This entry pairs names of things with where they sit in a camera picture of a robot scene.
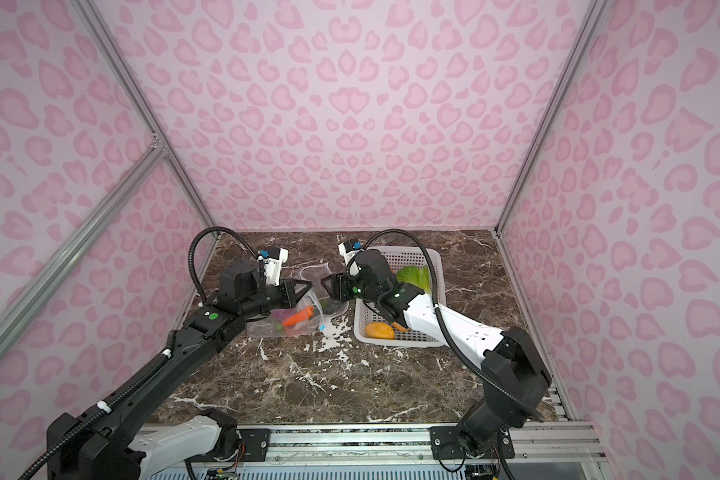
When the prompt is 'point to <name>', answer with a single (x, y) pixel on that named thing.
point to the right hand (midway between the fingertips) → (330, 278)
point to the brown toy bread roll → (397, 326)
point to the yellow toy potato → (379, 330)
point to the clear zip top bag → (312, 304)
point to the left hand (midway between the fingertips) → (313, 279)
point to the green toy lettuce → (419, 276)
